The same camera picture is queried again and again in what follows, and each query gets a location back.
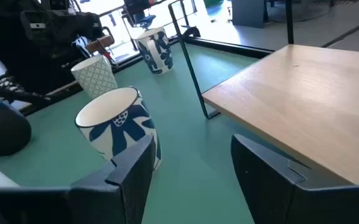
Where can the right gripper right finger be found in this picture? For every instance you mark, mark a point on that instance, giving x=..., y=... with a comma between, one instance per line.
x=275, y=193

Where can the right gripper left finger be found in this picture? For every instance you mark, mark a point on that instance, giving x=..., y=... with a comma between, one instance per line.
x=117, y=193

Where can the blue flower white mug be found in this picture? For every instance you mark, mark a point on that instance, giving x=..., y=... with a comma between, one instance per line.
x=120, y=127
x=154, y=53

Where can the green patterned white mug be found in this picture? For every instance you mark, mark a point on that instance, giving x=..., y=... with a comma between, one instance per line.
x=96, y=81

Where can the dark teal mug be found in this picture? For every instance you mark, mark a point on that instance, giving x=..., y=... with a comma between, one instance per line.
x=5, y=133

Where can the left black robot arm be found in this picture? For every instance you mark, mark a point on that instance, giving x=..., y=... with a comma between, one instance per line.
x=42, y=53

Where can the blue office chair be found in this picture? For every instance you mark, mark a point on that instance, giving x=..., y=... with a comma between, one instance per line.
x=143, y=18

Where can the wooden shelf with black frame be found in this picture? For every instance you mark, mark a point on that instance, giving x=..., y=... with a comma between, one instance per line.
x=291, y=93

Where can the black metal table frame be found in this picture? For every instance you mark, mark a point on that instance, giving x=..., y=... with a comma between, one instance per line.
x=229, y=46

